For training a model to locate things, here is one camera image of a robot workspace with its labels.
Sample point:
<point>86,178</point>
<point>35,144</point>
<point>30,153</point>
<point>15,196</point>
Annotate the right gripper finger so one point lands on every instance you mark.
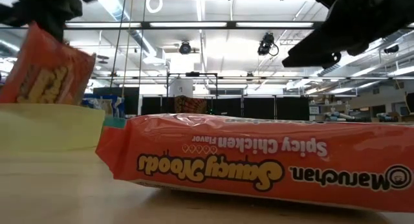
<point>323,42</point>
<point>310,62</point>

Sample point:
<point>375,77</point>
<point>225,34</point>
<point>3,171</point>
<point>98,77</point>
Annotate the black overhead camera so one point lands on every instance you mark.
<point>266,42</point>

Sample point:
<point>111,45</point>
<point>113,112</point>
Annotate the black partition wall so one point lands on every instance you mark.
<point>258,107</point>

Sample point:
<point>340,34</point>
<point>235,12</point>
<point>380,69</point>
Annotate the blue snack packets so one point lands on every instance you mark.
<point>114,122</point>

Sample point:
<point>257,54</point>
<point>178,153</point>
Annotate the black metal frame stand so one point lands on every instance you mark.
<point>192,74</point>

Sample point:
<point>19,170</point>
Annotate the black overhead frame beam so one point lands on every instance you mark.
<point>145,24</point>

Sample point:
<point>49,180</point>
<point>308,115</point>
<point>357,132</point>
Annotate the white notice sign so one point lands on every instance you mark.
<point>314,110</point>

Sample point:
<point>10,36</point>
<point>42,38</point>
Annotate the yellow translucent bin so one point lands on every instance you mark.
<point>48,130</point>

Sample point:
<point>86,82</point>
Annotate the orange spicy chicken noodle pack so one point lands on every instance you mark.
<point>226,159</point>

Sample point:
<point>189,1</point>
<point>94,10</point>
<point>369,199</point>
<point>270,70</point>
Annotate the silver ventilation duct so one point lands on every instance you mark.
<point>328,69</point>
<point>142,39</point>

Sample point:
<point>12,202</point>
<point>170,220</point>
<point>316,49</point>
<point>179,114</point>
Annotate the black round ceiling fixture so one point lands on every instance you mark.
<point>185,48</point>

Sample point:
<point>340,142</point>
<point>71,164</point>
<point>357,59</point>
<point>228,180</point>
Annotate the orange mandala tapestry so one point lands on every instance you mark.
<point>191,105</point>

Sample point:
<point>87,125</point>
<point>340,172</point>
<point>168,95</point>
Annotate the black ceiling speaker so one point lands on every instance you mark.
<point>391,49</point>

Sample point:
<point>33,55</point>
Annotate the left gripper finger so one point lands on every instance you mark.
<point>56,29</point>

